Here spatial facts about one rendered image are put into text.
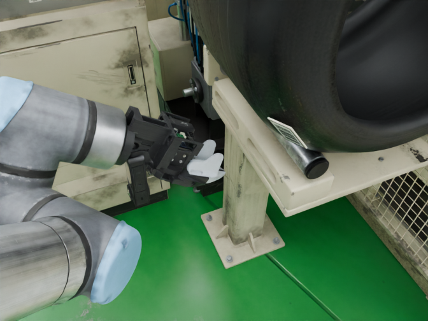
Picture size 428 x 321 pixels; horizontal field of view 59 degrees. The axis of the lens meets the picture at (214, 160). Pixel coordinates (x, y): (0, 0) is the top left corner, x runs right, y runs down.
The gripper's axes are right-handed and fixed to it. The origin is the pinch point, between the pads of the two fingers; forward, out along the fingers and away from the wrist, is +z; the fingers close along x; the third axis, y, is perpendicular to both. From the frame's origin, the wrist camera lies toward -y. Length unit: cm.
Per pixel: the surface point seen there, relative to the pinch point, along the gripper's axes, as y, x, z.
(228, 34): 23.5, -6.1, -16.3
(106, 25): -1, 61, -10
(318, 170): 11.3, -8.8, 10.3
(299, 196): 5.0, -8.4, 11.4
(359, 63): 27.3, 12.1, 26.5
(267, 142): 7.3, 3.5, 9.5
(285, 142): 10.7, -1.5, 7.8
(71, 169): -55, 63, -1
